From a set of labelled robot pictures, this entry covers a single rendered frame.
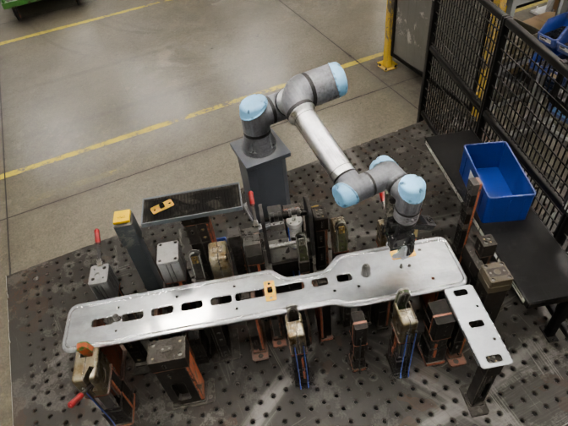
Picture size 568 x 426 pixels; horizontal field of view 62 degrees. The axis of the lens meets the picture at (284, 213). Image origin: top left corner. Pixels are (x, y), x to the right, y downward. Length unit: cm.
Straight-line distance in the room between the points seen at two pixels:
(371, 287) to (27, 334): 143
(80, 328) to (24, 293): 70
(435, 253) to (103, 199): 270
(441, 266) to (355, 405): 56
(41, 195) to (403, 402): 317
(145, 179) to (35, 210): 83
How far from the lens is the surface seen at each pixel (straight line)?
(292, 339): 153
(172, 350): 159
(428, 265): 175
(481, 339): 162
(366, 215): 231
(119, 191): 385
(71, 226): 374
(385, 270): 171
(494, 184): 205
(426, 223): 155
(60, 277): 243
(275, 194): 216
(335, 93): 161
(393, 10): 462
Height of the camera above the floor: 236
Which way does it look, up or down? 45 degrees down
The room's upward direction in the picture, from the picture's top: 7 degrees counter-clockwise
